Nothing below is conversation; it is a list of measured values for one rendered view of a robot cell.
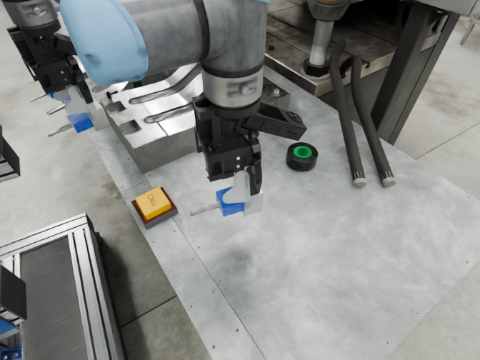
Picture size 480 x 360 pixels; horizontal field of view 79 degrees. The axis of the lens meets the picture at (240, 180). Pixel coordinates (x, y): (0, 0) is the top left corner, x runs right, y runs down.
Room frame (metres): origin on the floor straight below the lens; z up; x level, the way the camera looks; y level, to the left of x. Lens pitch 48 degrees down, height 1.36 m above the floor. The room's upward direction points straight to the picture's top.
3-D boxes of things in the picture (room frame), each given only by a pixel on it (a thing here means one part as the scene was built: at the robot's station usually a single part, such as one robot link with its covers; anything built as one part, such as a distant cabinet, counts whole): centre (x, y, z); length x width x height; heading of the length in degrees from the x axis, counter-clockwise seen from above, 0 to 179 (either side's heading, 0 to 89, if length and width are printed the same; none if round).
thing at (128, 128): (0.60, 0.28, 0.87); 0.05 x 0.05 x 0.04; 35
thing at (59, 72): (0.57, 0.38, 1.09); 0.09 x 0.08 x 0.12; 133
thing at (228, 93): (0.33, 0.01, 1.17); 0.08 x 0.08 x 0.05
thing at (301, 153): (0.57, -0.17, 0.82); 0.08 x 0.08 x 0.04
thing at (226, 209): (0.33, 0.03, 0.93); 0.13 x 0.05 x 0.05; 111
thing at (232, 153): (0.33, 0.02, 1.09); 0.09 x 0.08 x 0.12; 111
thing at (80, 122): (0.57, 0.39, 0.93); 0.13 x 0.05 x 0.05; 133
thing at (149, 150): (0.77, 0.12, 0.87); 0.50 x 0.26 x 0.14; 125
